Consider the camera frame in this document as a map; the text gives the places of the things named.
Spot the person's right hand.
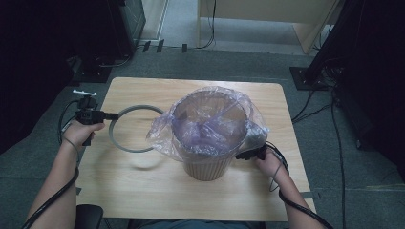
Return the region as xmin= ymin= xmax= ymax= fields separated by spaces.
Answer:
xmin=254 ymin=147 xmax=289 ymax=187

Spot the hanging black cable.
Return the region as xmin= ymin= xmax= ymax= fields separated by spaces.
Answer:
xmin=195 ymin=0 xmax=218 ymax=51

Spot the purple plastic bag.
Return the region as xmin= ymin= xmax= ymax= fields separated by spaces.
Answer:
xmin=146 ymin=85 xmax=270 ymax=163

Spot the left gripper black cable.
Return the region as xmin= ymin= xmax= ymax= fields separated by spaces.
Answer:
xmin=21 ymin=99 xmax=84 ymax=229

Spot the black cabinet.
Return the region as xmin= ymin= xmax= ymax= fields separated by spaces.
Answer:
xmin=104 ymin=0 xmax=147 ymax=60

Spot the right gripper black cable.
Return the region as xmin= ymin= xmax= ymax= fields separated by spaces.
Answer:
xmin=266 ymin=141 xmax=334 ymax=229

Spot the black stand base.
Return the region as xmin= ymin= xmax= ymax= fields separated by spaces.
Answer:
xmin=72 ymin=56 xmax=113 ymax=84
xmin=289 ymin=66 xmax=330 ymax=92

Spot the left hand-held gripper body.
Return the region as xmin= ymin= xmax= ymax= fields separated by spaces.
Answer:
xmin=72 ymin=89 xmax=106 ymax=147

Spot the beige wooden cabinet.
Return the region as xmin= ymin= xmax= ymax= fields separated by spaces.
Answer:
xmin=196 ymin=0 xmax=347 ymax=55

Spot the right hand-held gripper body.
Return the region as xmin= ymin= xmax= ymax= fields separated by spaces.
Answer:
xmin=247 ymin=144 xmax=268 ymax=161

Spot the grey plastic bin ring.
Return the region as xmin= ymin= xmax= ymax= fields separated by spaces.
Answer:
xmin=108 ymin=104 xmax=165 ymax=154

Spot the grey floor cable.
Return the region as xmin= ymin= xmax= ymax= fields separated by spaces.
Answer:
xmin=98 ymin=55 xmax=133 ymax=69

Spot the black chair part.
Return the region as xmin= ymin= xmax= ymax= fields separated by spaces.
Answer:
xmin=75 ymin=204 xmax=105 ymax=229

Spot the black stand post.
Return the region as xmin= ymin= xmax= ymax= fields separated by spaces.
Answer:
xmin=304 ymin=0 xmax=367 ymax=84

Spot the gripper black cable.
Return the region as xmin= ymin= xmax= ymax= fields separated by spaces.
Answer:
xmin=21 ymin=99 xmax=84 ymax=229
xmin=266 ymin=141 xmax=334 ymax=229

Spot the black floor cable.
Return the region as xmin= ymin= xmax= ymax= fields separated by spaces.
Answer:
xmin=330 ymin=92 xmax=348 ymax=229
xmin=290 ymin=90 xmax=333 ymax=124

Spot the person's left hand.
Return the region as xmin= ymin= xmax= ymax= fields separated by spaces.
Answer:
xmin=62 ymin=121 xmax=106 ymax=151

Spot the brown ribbed plastic bin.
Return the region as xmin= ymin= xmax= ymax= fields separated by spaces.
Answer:
xmin=171 ymin=90 xmax=251 ymax=181

